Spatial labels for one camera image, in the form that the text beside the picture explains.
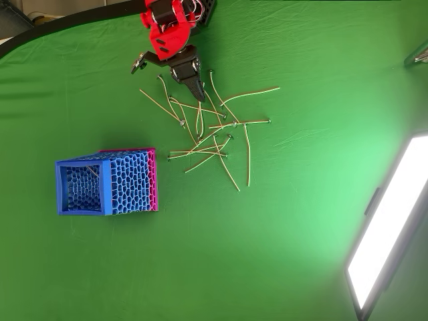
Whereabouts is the blue and pink mesh basket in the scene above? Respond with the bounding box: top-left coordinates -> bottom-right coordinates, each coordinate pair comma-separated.
55,147 -> 158,217

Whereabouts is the black perforated base block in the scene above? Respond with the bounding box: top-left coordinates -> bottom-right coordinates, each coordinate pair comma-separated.
195,0 -> 217,28

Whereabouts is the white and yellow item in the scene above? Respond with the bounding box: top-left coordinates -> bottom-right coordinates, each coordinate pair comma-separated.
26,9 -> 68,27

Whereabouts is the green cloth with black rim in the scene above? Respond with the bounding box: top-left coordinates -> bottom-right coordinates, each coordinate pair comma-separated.
0,0 -> 428,321

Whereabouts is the dark grey chair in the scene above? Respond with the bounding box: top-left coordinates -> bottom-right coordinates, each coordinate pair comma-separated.
0,0 -> 34,37

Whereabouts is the chrome stand pole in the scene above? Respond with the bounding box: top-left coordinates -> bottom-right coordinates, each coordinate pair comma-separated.
403,39 -> 428,70

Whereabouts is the bright LED light panel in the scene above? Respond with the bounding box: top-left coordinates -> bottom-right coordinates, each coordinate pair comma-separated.
344,132 -> 428,321

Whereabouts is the small wrist camera board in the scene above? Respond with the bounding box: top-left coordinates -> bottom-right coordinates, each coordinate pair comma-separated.
130,52 -> 148,75

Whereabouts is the red white servo cable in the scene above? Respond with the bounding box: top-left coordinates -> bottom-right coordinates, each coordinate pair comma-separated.
189,0 -> 207,24

